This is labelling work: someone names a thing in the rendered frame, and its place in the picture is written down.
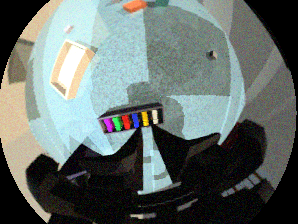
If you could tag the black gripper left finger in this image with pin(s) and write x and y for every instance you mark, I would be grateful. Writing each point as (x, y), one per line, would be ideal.
(127, 161)

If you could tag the small green cube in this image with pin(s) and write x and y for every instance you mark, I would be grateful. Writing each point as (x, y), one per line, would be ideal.
(162, 2)

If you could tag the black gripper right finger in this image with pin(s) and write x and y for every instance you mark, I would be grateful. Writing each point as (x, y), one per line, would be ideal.
(176, 152)

